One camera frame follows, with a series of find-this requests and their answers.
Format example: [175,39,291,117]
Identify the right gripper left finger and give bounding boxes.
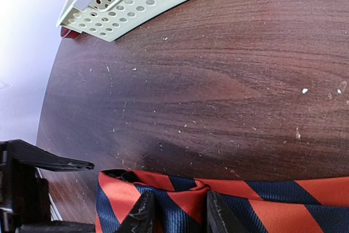
[115,192,155,233]

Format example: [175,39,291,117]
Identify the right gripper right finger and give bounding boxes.
[206,192,245,233]

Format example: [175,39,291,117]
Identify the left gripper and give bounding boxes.
[1,140,95,232]

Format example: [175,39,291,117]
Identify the red navy striped tie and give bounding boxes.
[95,169,348,232]

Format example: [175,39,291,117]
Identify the red round tray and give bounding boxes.
[60,27,81,39]

